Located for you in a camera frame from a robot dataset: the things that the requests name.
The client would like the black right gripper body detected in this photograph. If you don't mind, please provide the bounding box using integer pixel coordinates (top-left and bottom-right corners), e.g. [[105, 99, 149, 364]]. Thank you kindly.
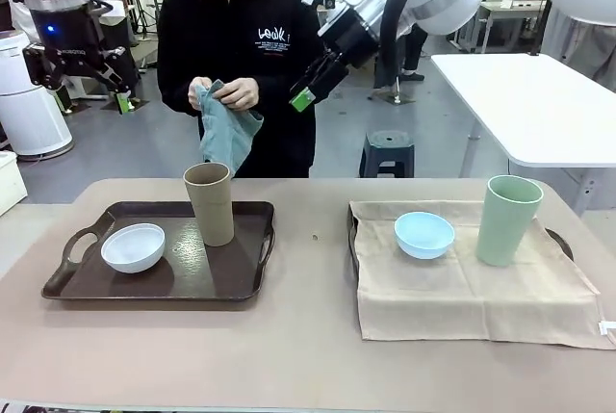
[[317, 15, 382, 71]]

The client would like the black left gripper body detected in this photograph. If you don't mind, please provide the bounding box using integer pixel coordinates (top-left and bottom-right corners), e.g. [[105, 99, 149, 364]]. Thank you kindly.
[[28, 0, 116, 79]]

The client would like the teal cloth mat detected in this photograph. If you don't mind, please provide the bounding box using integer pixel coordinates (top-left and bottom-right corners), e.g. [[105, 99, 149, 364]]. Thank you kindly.
[[197, 78, 266, 179]]

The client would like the light blue bowl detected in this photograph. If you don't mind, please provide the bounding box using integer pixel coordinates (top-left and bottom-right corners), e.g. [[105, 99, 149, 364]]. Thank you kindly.
[[394, 211, 456, 261]]

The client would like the light green tall cup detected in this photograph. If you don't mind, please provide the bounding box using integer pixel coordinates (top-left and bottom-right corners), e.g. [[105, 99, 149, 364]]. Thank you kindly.
[[475, 174, 546, 269]]

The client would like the beige cloth mat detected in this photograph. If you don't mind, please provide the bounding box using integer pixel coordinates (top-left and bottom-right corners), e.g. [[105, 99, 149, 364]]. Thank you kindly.
[[346, 199, 616, 351]]

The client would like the person's left forearm black sleeve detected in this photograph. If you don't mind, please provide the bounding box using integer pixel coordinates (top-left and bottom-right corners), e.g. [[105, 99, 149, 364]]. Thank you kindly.
[[257, 70, 318, 118]]

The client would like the person's right forearm black sleeve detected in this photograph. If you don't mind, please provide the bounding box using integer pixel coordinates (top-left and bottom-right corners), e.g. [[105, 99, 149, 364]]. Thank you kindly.
[[157, 70, 194, 115]]

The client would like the dark brown serving tray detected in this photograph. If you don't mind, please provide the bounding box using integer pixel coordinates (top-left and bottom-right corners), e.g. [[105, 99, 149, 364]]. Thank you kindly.
[[40, 199, 277, 301], [346, 205, 576, 284]]

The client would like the person's left hand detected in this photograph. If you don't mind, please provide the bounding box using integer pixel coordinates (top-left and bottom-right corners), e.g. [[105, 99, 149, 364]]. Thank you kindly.
[[218, 76, 262, 112]]

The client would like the person's right hand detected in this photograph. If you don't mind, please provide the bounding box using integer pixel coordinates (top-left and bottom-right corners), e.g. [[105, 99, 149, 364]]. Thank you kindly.
[[188, 76, 214, 114]]

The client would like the white cylindrical air purifier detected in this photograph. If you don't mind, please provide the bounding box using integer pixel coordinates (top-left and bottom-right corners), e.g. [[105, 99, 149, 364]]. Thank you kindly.
[[0, 31, 75, 160]]

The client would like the bystander in dark trousers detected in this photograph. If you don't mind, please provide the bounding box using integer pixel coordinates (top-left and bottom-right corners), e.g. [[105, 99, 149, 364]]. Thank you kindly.
[[399, 23, 430, 83]]

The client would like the dark plastic stool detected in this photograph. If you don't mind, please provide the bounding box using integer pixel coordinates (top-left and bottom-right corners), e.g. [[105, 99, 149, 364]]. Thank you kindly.
[[358, 130, 417, 179]]

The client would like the person in black shirt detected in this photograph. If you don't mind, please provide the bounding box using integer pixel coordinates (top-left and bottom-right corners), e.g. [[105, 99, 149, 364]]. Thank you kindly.
[[156, 0, 324, 179]]

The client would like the white box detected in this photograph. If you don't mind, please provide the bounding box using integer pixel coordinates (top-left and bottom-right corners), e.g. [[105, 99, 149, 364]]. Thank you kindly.
[[0, 150, 29, 218]]

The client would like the background work table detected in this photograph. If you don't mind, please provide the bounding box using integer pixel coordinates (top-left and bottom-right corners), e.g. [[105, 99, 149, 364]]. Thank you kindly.
[[475, 0, 551, 54]]

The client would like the brown tall cup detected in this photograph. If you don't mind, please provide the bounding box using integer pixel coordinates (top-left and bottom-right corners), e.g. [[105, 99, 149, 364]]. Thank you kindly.
[[183, 162, 237, 247]]

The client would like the white bowl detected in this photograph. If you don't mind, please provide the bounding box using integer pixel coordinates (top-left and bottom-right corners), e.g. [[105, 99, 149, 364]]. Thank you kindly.
[[100, 222, 167, 274]]

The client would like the white side table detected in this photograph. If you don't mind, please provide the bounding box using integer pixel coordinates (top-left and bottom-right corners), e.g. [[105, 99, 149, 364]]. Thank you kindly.
[[430, 52, 616, 217]]

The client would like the black vertical pole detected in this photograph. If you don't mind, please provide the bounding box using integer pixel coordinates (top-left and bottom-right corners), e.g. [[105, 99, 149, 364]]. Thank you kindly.
[[527, 0, 549, 56]]

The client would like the bystander in grey skirt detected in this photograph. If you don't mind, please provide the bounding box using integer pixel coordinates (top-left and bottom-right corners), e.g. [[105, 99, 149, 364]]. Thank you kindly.
[[544, 13, 616, 94]]

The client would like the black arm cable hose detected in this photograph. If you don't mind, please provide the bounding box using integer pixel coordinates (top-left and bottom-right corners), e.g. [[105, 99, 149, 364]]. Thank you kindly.
[[372, 0, 421, 92]]

